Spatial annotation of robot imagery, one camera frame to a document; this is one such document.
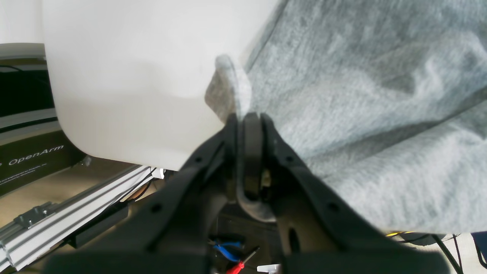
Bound red handled screwdriver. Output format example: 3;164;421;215
226;246;260;274

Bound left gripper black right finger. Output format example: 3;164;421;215
242;113;448;274

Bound grey Hugging Face T-shirt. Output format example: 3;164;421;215
205;0;487;233

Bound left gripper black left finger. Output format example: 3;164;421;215
42;114;238;274

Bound black OpenArm box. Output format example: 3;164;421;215
0;42;86;196

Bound aluminium frame base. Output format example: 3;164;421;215
0;166;164;271

